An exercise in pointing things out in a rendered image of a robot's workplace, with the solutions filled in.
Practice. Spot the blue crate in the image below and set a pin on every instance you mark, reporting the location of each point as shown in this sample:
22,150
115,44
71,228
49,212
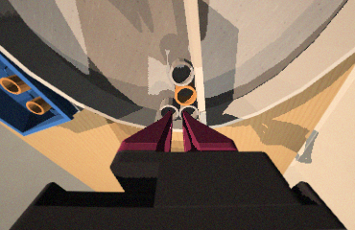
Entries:
13,110

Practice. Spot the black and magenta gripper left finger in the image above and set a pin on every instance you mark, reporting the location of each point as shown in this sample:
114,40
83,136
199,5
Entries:
157,136

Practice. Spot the bronze bushing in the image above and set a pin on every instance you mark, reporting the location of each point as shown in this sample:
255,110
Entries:
14,84
38,106
188,99

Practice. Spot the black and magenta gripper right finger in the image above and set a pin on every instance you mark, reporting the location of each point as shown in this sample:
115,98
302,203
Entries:
200,137

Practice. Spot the grey metal bushing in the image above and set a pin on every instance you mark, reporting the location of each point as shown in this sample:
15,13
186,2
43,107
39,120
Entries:
194,112
187,79
169,102

